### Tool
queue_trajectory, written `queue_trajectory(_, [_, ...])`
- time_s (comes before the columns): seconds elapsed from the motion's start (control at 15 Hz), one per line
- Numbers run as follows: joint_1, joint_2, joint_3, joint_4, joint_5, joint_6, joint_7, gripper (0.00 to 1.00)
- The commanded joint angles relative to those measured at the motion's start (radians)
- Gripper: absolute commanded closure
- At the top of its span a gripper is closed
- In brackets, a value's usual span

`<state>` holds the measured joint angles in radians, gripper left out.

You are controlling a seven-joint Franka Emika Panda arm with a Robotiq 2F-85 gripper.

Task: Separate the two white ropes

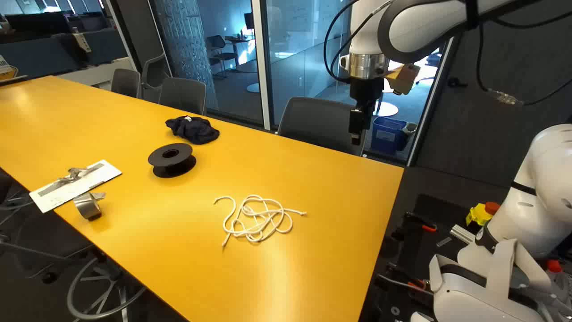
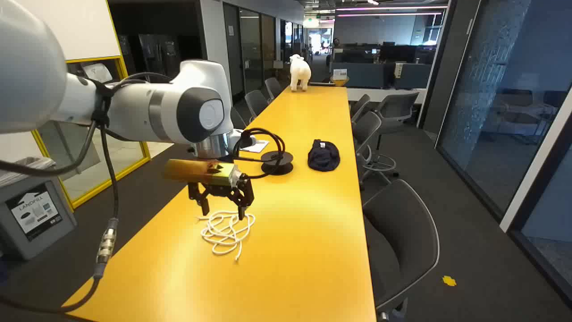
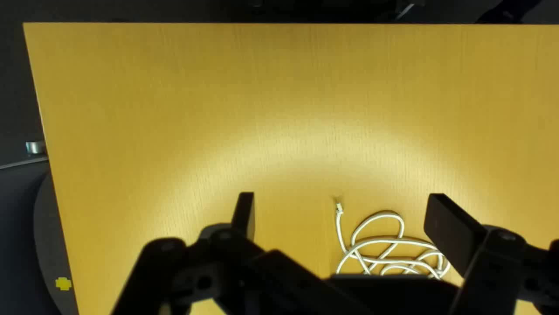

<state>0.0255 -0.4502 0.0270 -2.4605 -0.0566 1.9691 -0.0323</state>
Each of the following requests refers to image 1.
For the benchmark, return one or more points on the grey chair middle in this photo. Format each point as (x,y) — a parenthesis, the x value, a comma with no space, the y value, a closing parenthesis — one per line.
(185,93)

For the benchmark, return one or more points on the grey chair far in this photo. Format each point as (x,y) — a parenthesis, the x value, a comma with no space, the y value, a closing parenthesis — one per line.
(126,82)

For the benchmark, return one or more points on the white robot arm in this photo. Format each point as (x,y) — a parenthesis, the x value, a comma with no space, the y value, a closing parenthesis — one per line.
(537,209)

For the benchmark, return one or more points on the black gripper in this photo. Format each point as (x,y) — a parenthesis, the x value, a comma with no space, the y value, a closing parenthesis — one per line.
(365,91)

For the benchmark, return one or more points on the black spool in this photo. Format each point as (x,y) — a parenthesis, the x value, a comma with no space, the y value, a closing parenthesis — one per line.
(172,159)

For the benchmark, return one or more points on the yellow red emergency button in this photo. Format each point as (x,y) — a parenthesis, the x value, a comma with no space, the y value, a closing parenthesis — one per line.
(481,212)

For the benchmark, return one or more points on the grey chair near robot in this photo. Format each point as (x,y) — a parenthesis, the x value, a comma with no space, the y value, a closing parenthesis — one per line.
(321,121)

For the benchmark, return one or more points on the metal table clamp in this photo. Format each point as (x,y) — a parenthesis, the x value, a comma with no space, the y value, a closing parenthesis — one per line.
(88,205)

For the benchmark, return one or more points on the blue box outside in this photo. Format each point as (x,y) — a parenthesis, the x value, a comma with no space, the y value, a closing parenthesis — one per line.
(390,136)

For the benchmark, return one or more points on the white flat board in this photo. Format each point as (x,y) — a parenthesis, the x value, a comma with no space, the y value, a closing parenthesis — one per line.
(76,182)

